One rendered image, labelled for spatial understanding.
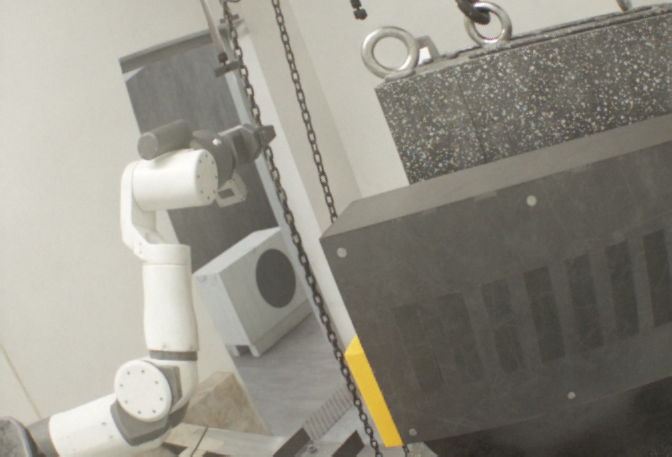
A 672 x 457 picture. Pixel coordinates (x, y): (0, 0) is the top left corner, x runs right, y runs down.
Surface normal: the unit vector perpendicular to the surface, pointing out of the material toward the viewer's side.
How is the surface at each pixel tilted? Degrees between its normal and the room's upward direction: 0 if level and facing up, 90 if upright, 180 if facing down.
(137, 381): 70
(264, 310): 90
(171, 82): 90
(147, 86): 90
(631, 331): 90
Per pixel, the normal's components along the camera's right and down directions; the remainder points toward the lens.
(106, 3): 0.81, -0.16
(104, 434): 0.00, -0.14
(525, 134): -0.26, 0.32
